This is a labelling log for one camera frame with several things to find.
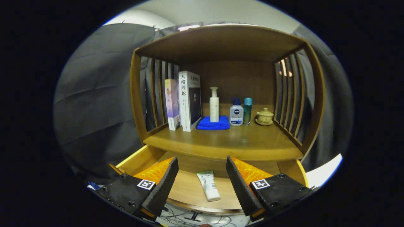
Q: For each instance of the wooden countertop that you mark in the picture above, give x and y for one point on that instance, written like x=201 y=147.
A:
x=236 y=142

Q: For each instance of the yellow lidded teacup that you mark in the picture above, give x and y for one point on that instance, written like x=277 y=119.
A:
x=265 y=116

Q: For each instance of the black backdrop cloth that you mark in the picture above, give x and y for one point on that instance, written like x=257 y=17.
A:
x=94 y=94

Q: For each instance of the slim teal bottle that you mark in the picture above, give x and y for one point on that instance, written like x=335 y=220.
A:
x=247 y=110

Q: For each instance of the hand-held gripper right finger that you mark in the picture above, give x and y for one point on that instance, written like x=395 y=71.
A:
x=241 y=189

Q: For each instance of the small blue object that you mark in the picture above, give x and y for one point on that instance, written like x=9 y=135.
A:
x=93 y=186

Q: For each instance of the blue folded cloth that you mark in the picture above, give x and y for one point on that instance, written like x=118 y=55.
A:
x=208 y=125

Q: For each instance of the purple book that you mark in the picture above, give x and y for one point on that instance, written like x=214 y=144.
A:
x=172 y=104

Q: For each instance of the wooden drawer with black knob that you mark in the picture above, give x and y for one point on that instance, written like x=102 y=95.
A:
x=189 y=189

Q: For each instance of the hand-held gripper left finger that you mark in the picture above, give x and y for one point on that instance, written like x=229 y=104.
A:
x=164 y=189

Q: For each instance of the white bottle with blue pump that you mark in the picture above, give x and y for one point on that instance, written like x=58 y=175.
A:
x=236 y=115

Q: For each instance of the thick white book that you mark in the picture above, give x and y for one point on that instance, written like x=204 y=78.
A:
x=184 y=101

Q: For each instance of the white squeeze tube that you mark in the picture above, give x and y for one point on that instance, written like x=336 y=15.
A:
x=210 y=189

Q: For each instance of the yellow saucer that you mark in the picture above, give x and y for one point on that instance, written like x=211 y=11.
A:
x=263 y=124

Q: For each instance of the wooden cabinet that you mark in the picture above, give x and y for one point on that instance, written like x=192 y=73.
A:
x=221 y=41

